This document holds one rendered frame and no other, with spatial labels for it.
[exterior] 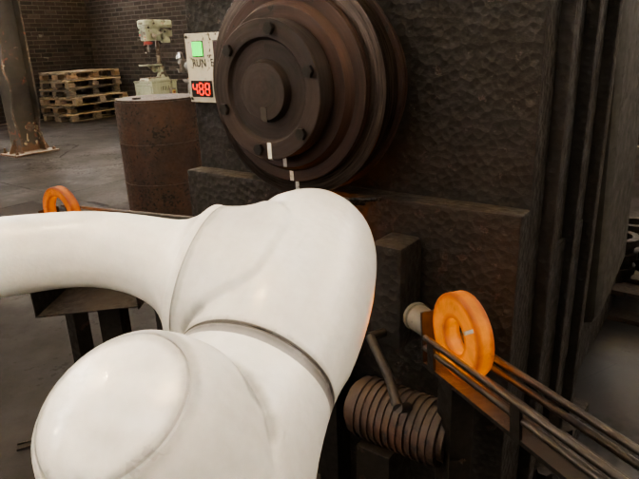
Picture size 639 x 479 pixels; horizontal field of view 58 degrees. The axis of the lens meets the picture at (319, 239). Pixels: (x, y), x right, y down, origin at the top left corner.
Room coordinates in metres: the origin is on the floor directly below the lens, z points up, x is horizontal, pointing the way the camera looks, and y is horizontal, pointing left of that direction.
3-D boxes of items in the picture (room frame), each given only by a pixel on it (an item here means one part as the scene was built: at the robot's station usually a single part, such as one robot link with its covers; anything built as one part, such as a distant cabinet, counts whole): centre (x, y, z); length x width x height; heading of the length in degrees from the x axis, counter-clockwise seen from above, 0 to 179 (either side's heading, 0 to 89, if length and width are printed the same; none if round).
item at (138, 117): (4.18, 1.12, 0.45); 0.59 x 0.59 x 0.89
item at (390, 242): (1.16, -0.17, 0.68); 0.11 x 0.08 x 0.24; 143
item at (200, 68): (1.58, 0.24, 1.15); 0.26 x 0.02 x 0.18; 53
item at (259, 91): (1.21, 0.09, 1.11); 0.28 x 0.06 x 0.28; 53
